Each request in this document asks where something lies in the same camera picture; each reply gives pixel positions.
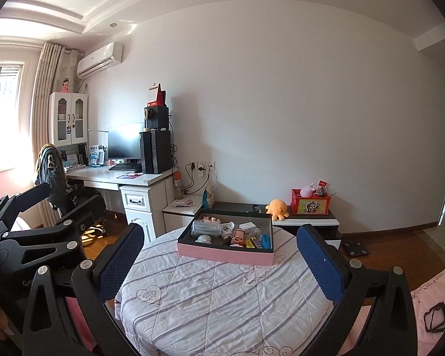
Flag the black power cable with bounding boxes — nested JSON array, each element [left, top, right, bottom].
[[185, 162, 196, 194]]

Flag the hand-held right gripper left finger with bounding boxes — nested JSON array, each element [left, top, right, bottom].
[[21, 222, 146, 356]]

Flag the black floor scale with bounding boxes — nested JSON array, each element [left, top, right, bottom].
[[340, 240, 372, 258]]

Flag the white glass-door cabinet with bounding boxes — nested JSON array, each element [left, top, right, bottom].
[[48, 92, 89, 148]]

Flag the white wall sockets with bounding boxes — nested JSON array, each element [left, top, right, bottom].
[[191, 161, 217, 177]]

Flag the blue label box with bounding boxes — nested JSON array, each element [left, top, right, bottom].
[[88, 144, 105, 167]]

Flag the beige curtain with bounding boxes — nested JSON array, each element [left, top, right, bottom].
[[31, 42, 79, 228]]

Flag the white desk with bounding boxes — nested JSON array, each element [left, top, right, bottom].
[[65, 166, 181, 240]]

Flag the pink printed quilt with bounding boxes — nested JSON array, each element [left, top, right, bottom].
[[341, 270, 445, 356]]

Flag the window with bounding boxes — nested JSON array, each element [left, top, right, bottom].
[[0, 61, 25, 173]]

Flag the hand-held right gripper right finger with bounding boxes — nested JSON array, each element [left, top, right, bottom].
[[295, 223, 418, 356]]

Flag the dark jacket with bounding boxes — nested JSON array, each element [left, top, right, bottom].
[[35, 143, 73, 209]]

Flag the orange cap bottle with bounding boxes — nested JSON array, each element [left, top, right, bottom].
[[174, 171, 185, 200]]

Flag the pink cardboard box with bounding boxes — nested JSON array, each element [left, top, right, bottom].
[[177, 209, 274, 267]]

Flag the white low cabinet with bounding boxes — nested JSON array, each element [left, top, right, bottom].
[[162, 194, 205, 239]]

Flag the black-top low cabinet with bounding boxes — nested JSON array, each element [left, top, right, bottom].
[[212, 202, 340, 240]]

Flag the black office chair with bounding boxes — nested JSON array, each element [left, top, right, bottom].
[[35, 143, 108, 239]]

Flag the clear plastic box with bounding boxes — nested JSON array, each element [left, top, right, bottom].
[[191, 220, 223, 236]]

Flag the red storage box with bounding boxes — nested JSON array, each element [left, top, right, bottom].
[[291, 188, 333, 216]]

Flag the blue snack bag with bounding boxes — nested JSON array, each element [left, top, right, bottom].
[[201, 187, 216, 209]]

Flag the black speaker box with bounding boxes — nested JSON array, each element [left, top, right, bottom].
[[144, 106, 170, 131]]

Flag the black computer tower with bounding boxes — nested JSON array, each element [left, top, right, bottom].
[[140, 131, 173, 174]]

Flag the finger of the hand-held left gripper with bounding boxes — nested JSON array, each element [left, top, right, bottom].
[[0, 183, 53, 239], [1, 194, 106, 250]]

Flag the black computer monitor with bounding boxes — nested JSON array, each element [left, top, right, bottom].
[[107, 122, 146, 164]]

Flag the white air conditioner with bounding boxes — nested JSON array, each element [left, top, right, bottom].
[[77, 42, 124, 80]]

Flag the orange plush toy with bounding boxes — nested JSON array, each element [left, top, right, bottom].
[[265, 199, 291, 222]]

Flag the red desk calendar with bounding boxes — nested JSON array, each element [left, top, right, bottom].
[[147, 83, 169, 108]]

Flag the pink bed blanket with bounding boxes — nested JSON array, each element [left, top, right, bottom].
[[65, 297, 98, 354]]

